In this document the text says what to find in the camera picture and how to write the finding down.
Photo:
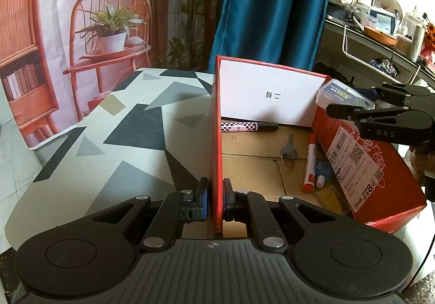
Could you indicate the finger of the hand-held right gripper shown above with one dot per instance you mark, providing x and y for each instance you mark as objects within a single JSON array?
[
  {"x": 394, "y": 90},
  {"x": 343, "y": 111}
]

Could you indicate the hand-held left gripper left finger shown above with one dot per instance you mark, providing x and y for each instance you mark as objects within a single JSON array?
[{"x": 203, "y": 198}]

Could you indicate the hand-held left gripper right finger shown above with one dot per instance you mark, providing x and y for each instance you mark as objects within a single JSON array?
[{"x": 227, "y": 200}]

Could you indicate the clear plastic box blue label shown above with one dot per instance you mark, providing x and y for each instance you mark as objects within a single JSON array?
[{"x": 340, "y": 91}]

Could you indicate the red cap whiteboard marker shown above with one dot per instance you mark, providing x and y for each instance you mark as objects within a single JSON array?
[{"x": 310, "y": 164}]

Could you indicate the pink black checkered pen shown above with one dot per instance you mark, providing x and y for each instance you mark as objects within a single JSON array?
[{"x": 244, "y": 127}]

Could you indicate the red strawberry print cardboard box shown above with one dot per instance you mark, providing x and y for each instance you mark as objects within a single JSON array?
[{"x": 401, "y": 195}]

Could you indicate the person's right hand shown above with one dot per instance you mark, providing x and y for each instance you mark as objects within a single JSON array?
[{"x": 421, "y": 163}]

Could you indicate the dark patterned cloth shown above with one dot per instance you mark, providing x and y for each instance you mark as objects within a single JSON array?
[{"x": 382, "y": 66}]

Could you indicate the cotton swab box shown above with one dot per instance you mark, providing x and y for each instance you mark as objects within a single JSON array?
[{"x": 404, "y": 46}]

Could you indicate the white bottle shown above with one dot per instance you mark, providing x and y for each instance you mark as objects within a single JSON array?
[{"x": 418, "y": 44}]

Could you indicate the orange bowl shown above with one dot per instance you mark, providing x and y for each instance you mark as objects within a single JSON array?
[{"x": 379, "y": 37}]

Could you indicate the orange flowers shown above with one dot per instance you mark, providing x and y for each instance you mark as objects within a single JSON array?
[{"x": 431, "y": 35}]

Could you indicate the clear organizer box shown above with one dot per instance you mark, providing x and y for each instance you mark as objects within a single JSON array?
[{"x": 382, "y": 18}]

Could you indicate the cluttered vanity shelf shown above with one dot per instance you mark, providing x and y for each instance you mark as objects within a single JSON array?
[{"x": 336, "y": 28}]

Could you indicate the teal curtain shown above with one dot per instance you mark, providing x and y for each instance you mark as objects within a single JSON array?
[{"x": 272, "y": 1}]

